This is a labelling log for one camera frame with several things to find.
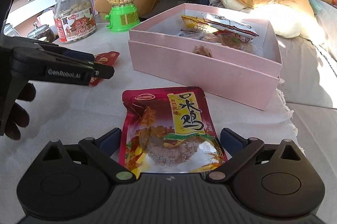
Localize small red snack packet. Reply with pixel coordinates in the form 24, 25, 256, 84
90, 51, 119, 86

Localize red chicken snack pouch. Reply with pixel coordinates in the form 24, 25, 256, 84
119, 87, 227, 176

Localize clear packaged round cakes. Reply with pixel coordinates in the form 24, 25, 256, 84
207, 33, 252, 52

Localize yellow snack bag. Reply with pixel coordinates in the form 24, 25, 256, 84
181, 15, 212, 32

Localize white red noodle snack packet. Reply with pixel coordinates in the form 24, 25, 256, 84
202, 12, 259, 37

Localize black gloved left hand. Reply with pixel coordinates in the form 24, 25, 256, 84
1, 0, 36, 140

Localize glass jar with dark contents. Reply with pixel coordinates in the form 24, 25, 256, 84
27, 22, 56, 43

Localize peanut jar with gold lid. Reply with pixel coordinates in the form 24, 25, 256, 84
54, 0, 96, 43

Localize green gumball candy dispenser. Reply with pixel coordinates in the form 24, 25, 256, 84
104, 0, 140, 32

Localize pink cardboard box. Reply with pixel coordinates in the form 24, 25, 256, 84
128, 3, 283, 110

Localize small brown snack piece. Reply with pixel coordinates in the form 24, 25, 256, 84
193, 45, 213, 57

